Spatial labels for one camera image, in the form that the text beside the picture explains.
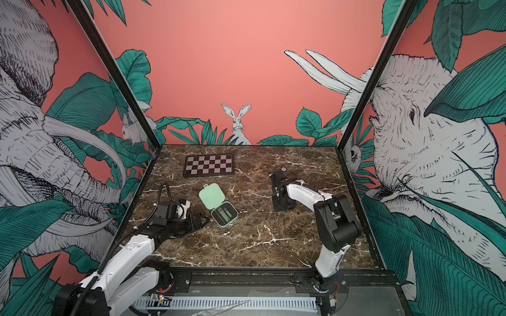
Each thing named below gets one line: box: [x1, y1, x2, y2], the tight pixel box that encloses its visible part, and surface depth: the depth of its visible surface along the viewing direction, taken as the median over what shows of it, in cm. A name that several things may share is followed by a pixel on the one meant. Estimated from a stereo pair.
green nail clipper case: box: [198, 183, 240, 228], surface depth 94 cm
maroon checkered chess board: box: [182, 153, 236, 178], surface depth 109 cm
